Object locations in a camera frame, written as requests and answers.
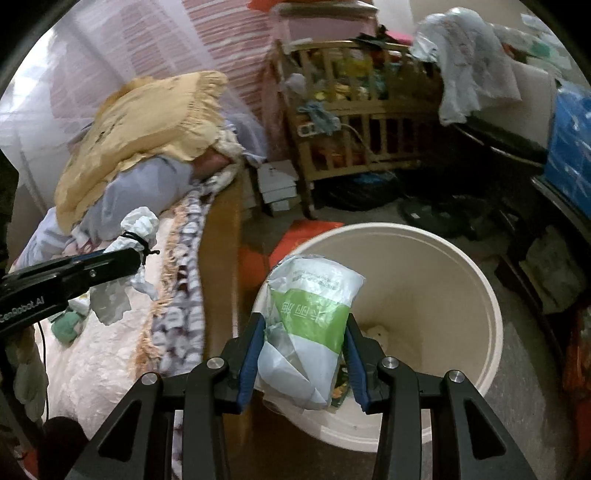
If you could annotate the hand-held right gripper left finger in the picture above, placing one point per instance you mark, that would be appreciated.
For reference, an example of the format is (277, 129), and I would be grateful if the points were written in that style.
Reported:
(251, 353)

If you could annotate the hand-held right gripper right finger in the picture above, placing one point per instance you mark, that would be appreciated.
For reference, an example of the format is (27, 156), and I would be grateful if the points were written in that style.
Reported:
(355, 364)

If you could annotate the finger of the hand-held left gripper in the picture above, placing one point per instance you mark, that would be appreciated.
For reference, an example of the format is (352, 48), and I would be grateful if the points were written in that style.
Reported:
(120, 263)

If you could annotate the green and white plastic bag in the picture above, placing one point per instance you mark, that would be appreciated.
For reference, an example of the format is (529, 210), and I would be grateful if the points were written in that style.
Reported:
(314, 318)

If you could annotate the cream plastic bucket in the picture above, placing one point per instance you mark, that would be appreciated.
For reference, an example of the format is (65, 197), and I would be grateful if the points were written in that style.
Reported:
(438, 286)

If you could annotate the colourful snack wrapper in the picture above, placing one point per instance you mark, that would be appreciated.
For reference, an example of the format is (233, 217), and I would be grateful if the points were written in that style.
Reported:
(341, 392)

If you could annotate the green plush cloth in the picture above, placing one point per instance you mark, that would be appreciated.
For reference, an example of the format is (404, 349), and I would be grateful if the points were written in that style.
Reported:
(67, 325)

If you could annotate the brown white fringed blanket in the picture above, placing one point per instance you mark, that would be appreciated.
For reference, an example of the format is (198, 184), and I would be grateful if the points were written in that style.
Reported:
(184, 286)

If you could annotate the lavender quilt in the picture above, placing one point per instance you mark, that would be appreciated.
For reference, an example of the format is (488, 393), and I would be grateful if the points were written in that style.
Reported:
(138, 184)

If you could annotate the pink fluffy bedspread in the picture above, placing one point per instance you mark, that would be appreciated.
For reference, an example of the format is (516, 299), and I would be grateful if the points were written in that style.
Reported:
(101, 364)

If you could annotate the red mat on floor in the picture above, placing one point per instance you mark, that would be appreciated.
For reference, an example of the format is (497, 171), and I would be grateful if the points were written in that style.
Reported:
(295, 240)

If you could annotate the yellow frilled pillow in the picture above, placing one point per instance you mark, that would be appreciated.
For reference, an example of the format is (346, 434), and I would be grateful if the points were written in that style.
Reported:
(138, 124)

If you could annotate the white cardboard box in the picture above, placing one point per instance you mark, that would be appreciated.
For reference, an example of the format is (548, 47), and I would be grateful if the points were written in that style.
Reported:
(281, 203)
(277, 177)

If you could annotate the black floor appliance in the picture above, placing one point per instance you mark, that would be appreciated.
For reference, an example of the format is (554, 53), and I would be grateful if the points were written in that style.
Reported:
(438, 219)

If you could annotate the black plastic bag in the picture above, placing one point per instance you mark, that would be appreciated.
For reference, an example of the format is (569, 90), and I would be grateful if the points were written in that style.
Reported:
(364, 191)

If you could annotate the white mosquito net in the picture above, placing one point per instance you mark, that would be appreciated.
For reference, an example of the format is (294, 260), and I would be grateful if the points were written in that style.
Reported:
(92, 55)

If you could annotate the white power strip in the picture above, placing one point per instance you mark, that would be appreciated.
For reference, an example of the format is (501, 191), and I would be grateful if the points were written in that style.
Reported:
(309, 129)

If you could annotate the blue grey knitted cloth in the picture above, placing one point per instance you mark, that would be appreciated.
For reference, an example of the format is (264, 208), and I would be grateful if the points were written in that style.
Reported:
(318, 113)

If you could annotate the wooden baby crib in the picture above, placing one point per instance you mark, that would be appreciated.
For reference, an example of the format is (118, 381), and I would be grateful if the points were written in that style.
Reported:
(355, 115)

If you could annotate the dark wooden table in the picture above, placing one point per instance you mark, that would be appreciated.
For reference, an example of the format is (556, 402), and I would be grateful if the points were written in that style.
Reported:
(503, 143)

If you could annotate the pink storage box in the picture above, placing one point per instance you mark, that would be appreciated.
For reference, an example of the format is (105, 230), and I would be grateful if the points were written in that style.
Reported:
(318, 23)

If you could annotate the blue storage box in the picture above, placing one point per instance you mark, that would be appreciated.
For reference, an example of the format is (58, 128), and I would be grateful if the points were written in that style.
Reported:
(570, 138)

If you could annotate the white printed cloth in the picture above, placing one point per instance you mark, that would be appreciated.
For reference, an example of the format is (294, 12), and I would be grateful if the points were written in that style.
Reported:
(466, 64)

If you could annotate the wooden bed frame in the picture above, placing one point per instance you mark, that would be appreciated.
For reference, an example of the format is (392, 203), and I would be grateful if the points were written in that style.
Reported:
(221, 277)

